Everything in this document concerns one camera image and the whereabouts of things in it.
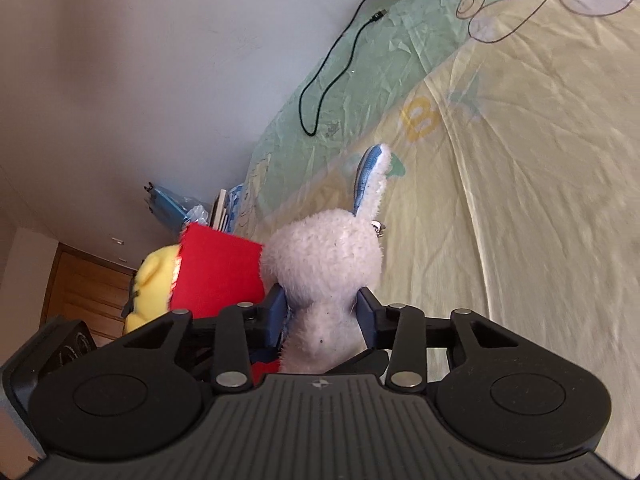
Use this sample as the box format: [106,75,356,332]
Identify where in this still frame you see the white plush rabbit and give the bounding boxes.
[260,144,392,375]

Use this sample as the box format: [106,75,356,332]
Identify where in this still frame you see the wooden cabinet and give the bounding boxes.
[40,244,134,347]

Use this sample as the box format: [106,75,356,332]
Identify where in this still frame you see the yellow plush toy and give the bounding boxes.
[124,245,181,334]

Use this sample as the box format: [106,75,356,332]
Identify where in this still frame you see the red cardboard box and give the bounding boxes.
[169,224,286,392]

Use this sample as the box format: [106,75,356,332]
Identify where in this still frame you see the blue box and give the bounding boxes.
[144,182,209,237]

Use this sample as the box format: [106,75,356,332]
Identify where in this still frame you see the green yellow cartoon bedsheet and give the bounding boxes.
[234,0,639,476]

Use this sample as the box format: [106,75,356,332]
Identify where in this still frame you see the black charger cable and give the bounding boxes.
[298,0,392,138]

